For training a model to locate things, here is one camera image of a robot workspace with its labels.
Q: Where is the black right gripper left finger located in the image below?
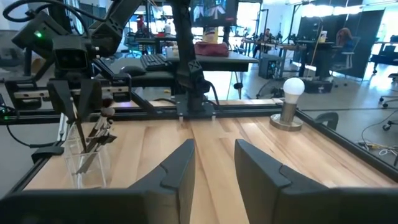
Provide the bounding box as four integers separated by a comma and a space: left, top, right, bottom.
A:
0, 139, 196, 224

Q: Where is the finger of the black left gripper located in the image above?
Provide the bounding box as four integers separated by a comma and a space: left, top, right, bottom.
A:
46, 80, 77, 125
76, 80, 103, 123

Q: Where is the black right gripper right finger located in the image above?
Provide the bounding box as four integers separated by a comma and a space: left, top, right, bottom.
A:
234, 139, 398, 224

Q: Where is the brown-headed makeup brush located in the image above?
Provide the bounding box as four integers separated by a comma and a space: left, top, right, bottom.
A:
88, 106, 116, 141

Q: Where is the black-headed makeup brush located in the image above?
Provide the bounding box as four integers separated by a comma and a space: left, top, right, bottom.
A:
86, 116, 113, 147

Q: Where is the clear acrylic brush holder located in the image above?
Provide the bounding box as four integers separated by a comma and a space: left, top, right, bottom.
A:
60, 119, 113, 190

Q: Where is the black computer mouse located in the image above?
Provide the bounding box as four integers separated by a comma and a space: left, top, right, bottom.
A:
119, 65, 147, 77

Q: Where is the black keyboard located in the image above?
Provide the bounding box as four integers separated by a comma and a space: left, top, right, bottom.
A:
139, 53, 171, 72

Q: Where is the person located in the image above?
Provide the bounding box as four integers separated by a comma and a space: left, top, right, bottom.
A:
335, 27, 356, 54
136, 14, 147, 35
252, 27, 275, 59

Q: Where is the black clamp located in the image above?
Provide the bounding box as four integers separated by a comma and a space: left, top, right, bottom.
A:
313, 111, 340, 131

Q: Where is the brass lamp base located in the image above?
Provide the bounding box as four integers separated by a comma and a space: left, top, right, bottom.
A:
269, 101, 304, 133

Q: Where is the white light bulb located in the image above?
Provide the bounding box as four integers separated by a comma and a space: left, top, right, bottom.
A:
282, 77, 306, 105

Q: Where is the red cloth bag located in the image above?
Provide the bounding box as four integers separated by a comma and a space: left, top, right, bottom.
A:
193, 41, 230, 58

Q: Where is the black office desk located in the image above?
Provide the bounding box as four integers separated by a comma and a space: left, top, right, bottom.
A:
95, 50, 259, 100

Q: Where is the yellow snack bag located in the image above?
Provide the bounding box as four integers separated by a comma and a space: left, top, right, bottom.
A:
202, 26, 220, 44

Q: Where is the black office chair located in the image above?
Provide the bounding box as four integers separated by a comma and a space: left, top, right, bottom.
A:
378, 72, 398, 109

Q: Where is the black computer tower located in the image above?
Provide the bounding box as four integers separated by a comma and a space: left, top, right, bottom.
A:
257, 54, 285, 80

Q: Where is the computer monitor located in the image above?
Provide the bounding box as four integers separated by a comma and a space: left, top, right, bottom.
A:
188, 0, 239, 28

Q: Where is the grey office chair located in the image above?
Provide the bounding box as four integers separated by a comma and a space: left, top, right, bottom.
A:
330, 36, 362, 88

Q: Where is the wooden work table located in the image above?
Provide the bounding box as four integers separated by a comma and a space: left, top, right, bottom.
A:
241, 37, 338, 78

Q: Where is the black partition panel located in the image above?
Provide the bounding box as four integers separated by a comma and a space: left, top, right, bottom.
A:
297, 8, 387, 80

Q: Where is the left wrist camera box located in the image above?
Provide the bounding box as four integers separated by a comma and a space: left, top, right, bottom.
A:
53, 43, 92, 72

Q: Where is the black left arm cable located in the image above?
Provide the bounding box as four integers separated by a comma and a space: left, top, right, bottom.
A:
2, 0, 91, 35

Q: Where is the white floor cable bundle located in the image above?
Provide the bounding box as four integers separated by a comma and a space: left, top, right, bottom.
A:
357, 139, 398, 158

